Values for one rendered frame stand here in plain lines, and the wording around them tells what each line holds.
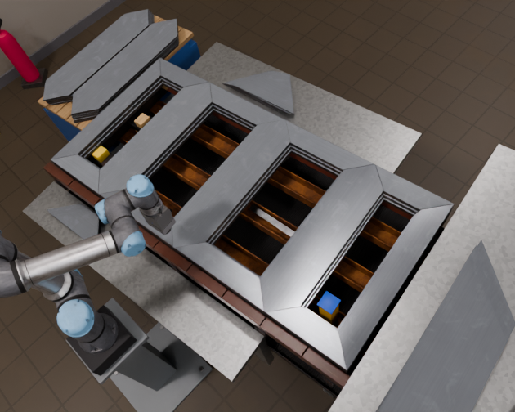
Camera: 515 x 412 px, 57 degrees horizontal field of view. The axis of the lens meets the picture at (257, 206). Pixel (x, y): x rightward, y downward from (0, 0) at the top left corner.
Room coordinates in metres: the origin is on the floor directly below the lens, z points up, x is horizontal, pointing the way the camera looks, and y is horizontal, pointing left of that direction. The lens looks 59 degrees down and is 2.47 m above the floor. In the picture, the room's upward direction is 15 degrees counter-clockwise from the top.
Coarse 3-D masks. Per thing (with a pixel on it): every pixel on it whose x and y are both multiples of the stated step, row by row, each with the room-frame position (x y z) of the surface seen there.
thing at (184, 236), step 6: (174, 228) 0.95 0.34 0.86; (180, 228) 0.95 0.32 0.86; (174, 234) 0.93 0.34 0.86; (180, 234) 0.92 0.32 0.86; (186, 234) 0.92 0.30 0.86; (192, 234) 0.91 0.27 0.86; (180, 240) 0.89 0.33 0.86; (186, 240) 0.89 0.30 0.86; (192, 240) 0.88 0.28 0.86; (198, 240) 0.87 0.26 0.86
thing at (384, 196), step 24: (144, 96) 1.73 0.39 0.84; (120, 120) 1.62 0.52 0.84; (240, 120) 1.42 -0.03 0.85; (96, 144) 1.52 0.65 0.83; (336, 168) 1.04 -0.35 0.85; (384, 192) 0.87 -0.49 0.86; (216, 240) 0.87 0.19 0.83; (288, 240) 0.79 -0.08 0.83; (240, 264) 0.74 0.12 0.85; (336, 264) 0.65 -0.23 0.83; (264, 312) 0.53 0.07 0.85; (312, 312) 0.50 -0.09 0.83; (384, 312) 0.42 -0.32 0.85
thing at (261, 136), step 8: (256, 128) 1.34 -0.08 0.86; (248, 136) 1.31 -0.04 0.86; (256, 136) 1.30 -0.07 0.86; (264, 136) 1.29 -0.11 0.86; (272, 136) 1.28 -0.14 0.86; (264, 144) 1.25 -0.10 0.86; (272, 144) 1.23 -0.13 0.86; (280, 144) 1.22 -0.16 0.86; (288, 144) 1.21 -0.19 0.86; (280, 152) 1.18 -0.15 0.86
